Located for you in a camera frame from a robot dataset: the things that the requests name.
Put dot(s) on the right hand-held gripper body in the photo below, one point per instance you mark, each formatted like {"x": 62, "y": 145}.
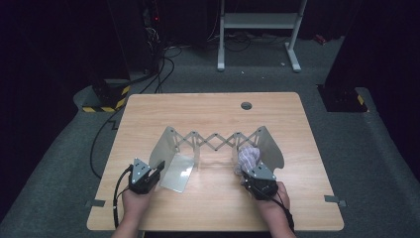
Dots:
{"x": 262, "y": 175}

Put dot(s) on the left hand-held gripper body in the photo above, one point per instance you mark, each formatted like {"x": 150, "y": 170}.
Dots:
{"x": 140, "y": 172}

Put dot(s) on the expandable grey metal bookend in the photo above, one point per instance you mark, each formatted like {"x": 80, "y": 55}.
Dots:
{"x": 163, "y": 152}

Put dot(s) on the striped grey cloth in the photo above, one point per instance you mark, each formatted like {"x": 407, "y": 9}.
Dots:
{"x": 247, "y": 158}

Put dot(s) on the grey tape piece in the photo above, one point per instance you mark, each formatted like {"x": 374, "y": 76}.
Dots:
{"x": 333, "y": 199}
{"x": 95, "y": 203}

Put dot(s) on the black base with wide hazard stripes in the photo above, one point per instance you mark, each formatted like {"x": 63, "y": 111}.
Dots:
{"x": 109, "y": 95}

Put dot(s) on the black base with small hazard stripe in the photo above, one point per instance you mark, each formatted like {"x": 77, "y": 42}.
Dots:
{"x": 340, "y": 99}

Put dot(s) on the dark equipment rack with red light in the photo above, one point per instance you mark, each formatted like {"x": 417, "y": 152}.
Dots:
{"x": 152, "y": 33}

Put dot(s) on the small red floor object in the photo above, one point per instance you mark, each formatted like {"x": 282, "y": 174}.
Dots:
{"x": 319, "y": 39}

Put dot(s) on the white metal stand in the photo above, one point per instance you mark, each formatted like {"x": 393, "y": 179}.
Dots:
{"x": 259, "y": 20}

